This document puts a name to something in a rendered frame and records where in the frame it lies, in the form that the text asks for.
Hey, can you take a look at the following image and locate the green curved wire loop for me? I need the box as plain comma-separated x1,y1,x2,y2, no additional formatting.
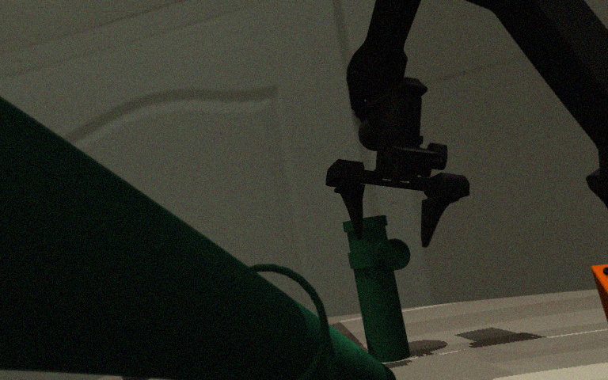
249,264,338,380

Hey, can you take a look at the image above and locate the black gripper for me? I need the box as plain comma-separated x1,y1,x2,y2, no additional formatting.
325,126,470,248

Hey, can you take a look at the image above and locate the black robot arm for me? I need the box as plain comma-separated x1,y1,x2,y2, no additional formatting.
346,0,608,209

